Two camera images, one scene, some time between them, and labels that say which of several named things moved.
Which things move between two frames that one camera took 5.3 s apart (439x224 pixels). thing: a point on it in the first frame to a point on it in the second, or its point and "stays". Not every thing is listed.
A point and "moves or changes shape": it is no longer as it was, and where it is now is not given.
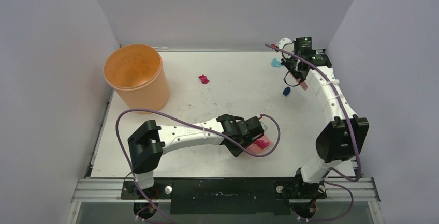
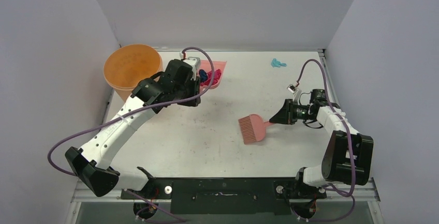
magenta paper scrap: x=261 y=144 to x=217 y=74
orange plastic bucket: x=136 y=73 stays
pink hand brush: x=284 y=79 moves or changes shape
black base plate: x=226 y=196 stays
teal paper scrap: x=275 y=63 stays
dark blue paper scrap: x=286 y=91 to x=203 y=75
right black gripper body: x=292 y=66 to x=291 y=112
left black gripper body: x=246 y=141 to x=187 y=91
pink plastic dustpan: x=254 y=149 to x=206 y=64
